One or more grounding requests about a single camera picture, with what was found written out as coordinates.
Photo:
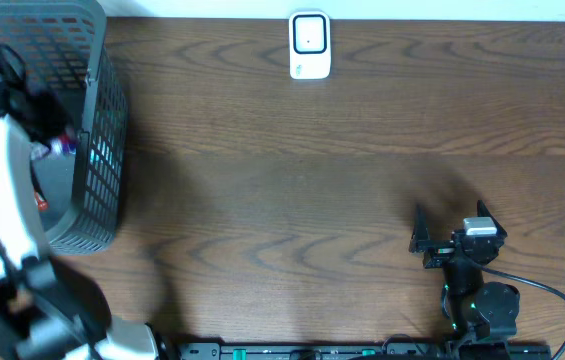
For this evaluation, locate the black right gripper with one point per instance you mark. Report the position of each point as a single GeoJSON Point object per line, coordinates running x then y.
{"type": "Point", "coordinates": [448, 248]}

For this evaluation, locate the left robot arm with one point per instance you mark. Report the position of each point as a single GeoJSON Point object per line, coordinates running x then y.
{"type": "Point", "coordinates": [48, 310]}

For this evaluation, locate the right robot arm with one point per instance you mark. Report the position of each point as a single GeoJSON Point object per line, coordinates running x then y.
{"type": "Point", "coordinates": [482, 314]}

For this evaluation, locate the orange juice carton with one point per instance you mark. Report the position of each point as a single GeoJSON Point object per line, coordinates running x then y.
{"type": "Point", "coordinates": [41, 202]}

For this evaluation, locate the grey plastic mesh basket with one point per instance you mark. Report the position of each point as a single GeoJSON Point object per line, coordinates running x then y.
{"type": "Point", "coordinates": [62, 46]}

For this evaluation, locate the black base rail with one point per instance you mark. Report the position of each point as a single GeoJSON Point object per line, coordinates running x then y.
{"type": "Point", "coordinates": [393, 350]}

